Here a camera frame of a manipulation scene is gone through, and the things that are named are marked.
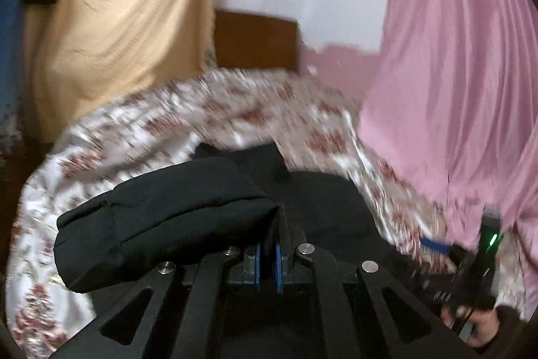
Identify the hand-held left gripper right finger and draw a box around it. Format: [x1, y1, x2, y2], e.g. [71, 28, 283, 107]
[273, 230, 481, 359]

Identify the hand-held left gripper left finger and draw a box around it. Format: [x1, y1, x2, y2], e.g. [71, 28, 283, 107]
[50, 243, 264, 359]

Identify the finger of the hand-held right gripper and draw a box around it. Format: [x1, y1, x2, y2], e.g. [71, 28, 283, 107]
[419, 238, 468, 273]

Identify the black jacket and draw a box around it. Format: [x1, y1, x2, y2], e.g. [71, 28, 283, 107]
[54, 142, 423, 303]

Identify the person's right forearm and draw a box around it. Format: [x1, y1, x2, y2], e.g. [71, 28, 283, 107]
[490, 302, 531, 355]

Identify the person's right hand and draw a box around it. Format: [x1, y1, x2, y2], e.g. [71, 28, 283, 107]
[440, 305, 502, 348]

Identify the floral bedsheet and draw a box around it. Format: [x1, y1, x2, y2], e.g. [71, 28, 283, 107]
[6, 69, 526, 359]

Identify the pink curtain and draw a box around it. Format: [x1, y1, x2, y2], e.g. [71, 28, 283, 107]
[357, 0, 538, 256]

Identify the brown wooden headboard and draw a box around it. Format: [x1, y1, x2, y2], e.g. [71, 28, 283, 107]
[214, 9, 300, 71]

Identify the beige hanging cloth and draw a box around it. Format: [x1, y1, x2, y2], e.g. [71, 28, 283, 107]
[23, 0, 230, 142]

